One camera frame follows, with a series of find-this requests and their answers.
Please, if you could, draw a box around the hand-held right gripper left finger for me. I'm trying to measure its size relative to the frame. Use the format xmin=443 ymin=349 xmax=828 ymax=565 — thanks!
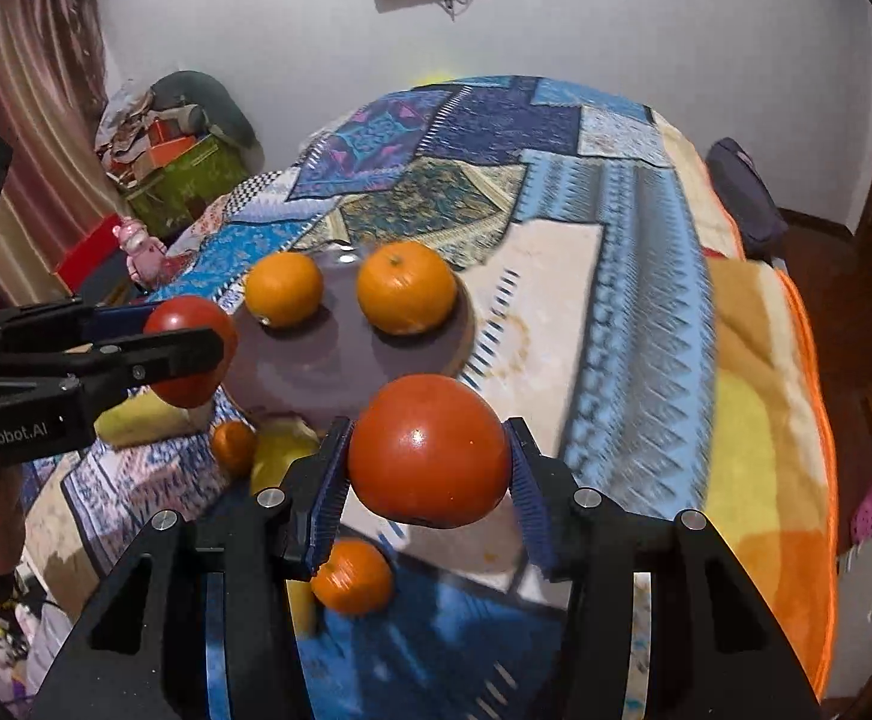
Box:
xmin=27 ymin=416 xmax=355 ymax=720

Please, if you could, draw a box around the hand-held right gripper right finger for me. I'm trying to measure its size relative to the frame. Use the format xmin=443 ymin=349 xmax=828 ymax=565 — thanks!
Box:
xmin=506 ymin=416 xmax=821 ymax=720

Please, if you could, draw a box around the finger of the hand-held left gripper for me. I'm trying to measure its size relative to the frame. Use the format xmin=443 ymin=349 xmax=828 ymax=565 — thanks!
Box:
xmin=0 ymin=325 xmax=226 ymax=410
xmin=0 ymin=298 xmax=176 ymax=355

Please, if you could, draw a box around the small red tomato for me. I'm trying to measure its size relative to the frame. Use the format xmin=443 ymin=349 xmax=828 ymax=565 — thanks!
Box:
xmin=141 ymin=296 xmax=239 ymax=408

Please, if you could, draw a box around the large red tomato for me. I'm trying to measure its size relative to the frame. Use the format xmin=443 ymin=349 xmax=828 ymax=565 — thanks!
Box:
xmin=346 ymin=373 xmax=514 ymax=529

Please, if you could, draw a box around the purple plate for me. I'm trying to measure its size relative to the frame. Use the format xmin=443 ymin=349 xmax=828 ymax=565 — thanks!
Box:
xmin=221 ymin=246 xmax=477 ymax=416

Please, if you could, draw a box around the red box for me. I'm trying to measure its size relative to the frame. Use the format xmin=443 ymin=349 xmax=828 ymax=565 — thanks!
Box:
xmin=53 ymin=213 xmax=134 ymax=295

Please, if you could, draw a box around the pink toy figure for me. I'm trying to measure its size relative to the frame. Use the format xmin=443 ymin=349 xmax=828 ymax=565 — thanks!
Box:
xmin=113 ymin=215 xmax=172 ymax=288

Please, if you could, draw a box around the small orange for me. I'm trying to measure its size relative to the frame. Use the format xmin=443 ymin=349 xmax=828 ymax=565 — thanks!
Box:
xmin=210 ymin=420 xmax=259 ymax=476

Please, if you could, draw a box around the green storage box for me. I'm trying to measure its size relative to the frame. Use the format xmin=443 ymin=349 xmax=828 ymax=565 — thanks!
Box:
xmin=124 ymin=133 xmax=247 ymax=242

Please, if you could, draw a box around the blue patchwork blanket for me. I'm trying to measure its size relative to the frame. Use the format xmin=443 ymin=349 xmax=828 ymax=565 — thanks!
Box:
xmin=20 ymin=75 xmax=723 ymax=720

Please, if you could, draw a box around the striped brown curtain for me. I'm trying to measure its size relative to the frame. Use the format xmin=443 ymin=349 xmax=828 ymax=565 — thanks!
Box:
xmin=0 ymin=0 xmax=119 ymax=310

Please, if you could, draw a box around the dark green cushion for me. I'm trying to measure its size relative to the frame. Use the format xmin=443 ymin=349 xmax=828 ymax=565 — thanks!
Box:
xmin=146 ymin=70 xmax=262 ymax=167

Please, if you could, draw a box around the orange yellow fleece blanket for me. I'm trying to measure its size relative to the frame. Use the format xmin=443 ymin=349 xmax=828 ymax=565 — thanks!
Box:
xmin=652 ymin=109 xmax=840 ymax=700

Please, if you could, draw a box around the dark purple bag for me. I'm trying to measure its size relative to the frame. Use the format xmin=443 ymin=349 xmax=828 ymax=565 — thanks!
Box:
xmin=705 ymin=137 xmax=790 ymax=265

